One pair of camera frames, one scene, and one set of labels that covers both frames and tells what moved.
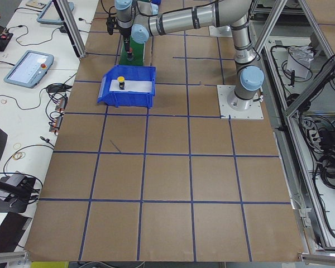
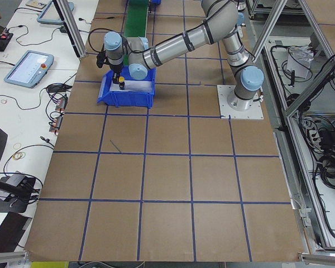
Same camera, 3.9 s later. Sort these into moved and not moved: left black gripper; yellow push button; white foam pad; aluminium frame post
Moved: left black gripper
Not moved: white foam pad; aluminium frame post; yellow push button
